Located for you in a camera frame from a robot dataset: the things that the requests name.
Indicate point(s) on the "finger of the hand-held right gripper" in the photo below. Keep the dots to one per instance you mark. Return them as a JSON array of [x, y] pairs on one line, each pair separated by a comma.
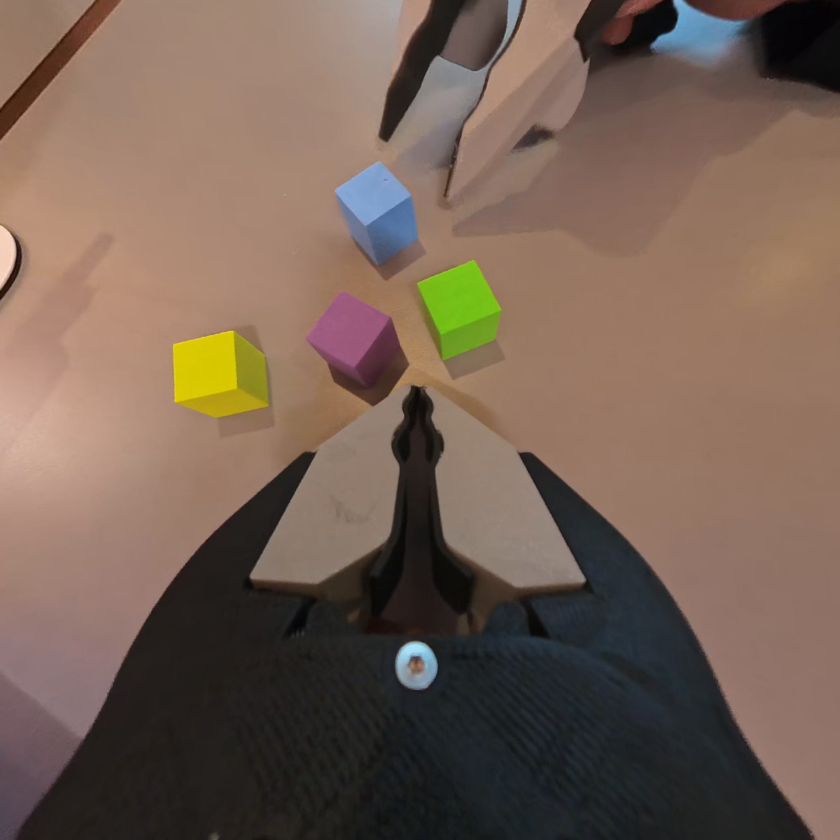
[[446, 105], [518, 105]]

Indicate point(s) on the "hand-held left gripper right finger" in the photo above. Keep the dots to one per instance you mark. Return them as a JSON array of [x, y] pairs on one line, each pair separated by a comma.
[[499, 518]]

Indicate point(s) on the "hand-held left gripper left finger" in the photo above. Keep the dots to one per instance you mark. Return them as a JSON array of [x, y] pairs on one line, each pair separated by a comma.
[[334, 518]]

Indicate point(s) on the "blue foam cube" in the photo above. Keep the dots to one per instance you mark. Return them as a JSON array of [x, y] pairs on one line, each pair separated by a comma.
[[377, 210]]

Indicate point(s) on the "purple foam cube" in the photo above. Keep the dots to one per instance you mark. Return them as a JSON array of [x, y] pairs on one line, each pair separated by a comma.
[[351, 334]]

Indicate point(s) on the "yellow foam cube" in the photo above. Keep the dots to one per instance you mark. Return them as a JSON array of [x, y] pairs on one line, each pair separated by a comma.
[[210, 371]]

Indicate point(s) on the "green foam cube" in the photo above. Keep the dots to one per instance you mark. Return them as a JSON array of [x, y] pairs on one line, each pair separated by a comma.
[[459, 308]]

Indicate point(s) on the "person's right forearm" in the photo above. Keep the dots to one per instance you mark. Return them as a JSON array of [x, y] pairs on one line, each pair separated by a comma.
[[807, 39]]

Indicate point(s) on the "person's right hand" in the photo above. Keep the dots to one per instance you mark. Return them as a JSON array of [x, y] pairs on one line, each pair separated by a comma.
[[689, 6]]

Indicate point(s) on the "white document stand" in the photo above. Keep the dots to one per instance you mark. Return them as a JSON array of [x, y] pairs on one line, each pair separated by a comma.
[[5, 262]]

